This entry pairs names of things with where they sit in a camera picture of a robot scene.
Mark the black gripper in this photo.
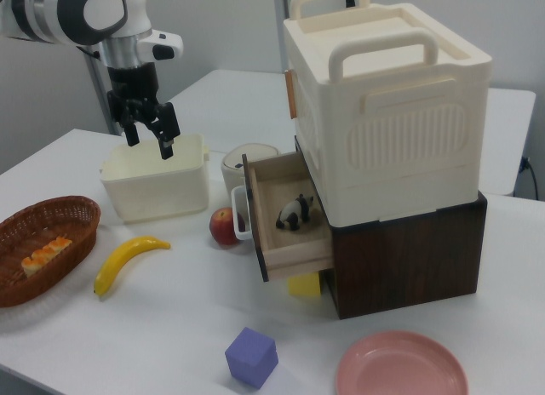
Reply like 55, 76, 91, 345
106, 62, 181, 161

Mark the wooden drawer with white handle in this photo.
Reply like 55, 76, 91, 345
230, 150, 333, 283

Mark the cream open plastic bin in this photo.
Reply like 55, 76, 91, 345
100, 133, 211, 225

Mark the small cream lidded trash can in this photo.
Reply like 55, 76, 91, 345
220, 142, 282, 200

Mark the brown wicker basket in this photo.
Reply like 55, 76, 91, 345
0, 194, 102, 309

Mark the red apple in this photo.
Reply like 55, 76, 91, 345
208, 206, 247, 246

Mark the yellow banana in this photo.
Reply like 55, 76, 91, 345
93, 235, 172, 299

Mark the panda toy figure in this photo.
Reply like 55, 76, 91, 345
275, 193, 317, 232

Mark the orange glazed bread loaf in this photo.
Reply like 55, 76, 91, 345
20, 237, 74, 279

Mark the yellow block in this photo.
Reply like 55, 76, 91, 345
288, 272, 323, 299

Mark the purple cube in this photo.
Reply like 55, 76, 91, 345
224, 326, 280, 390

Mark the dark brown wooden cabinet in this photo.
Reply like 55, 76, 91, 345
293, 135, 489, 321

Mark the pink plate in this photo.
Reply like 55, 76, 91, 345
336, 330, 470, 395

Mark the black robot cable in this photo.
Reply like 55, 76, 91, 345
77, 44, 112, 136

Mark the wooden crate door handle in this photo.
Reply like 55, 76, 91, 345
284, 70, 298, 121

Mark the cream storage crate with handles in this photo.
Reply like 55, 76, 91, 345
283, 0, 495, 226

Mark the black wall power cable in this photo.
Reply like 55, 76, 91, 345
520, 155, 540, 200

